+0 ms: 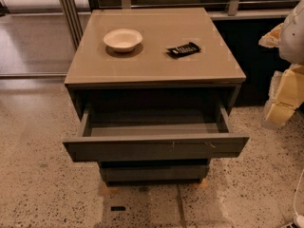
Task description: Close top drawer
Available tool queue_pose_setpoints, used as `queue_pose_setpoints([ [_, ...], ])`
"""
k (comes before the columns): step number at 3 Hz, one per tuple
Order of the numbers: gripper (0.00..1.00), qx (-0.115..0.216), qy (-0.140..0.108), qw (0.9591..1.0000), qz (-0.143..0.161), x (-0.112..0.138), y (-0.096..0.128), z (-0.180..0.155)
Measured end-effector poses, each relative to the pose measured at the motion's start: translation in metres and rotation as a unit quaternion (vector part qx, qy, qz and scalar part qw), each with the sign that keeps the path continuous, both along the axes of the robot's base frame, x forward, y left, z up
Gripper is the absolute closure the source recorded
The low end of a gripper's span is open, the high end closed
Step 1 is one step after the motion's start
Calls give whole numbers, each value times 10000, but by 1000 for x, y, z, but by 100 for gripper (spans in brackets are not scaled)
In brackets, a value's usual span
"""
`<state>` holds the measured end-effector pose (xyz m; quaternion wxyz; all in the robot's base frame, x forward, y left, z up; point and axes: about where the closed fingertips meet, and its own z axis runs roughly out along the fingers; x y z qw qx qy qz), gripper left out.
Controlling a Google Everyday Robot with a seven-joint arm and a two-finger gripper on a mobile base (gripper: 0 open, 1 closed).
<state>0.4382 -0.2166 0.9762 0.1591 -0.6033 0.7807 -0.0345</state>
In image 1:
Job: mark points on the grey top drawer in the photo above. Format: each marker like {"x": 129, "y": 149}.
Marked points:
{"x": 154, "y": 135}

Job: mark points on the metal railing frame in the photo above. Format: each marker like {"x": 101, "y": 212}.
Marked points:
{"x": 236, "y": 20}

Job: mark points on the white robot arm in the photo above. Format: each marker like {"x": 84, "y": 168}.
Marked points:
{"x": 296, "y": 17}

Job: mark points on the grey drawer cabinet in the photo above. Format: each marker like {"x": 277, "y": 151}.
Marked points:
{"x": 148, "y": 77}

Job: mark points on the black remote control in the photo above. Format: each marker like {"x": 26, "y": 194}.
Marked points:
{"x": 184, "y": 50}

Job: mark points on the white ceramic bowl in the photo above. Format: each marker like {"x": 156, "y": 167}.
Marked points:
{"x": 123, "y": 40}

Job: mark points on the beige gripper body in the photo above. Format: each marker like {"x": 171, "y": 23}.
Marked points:
{"x": 293, "y": 37}

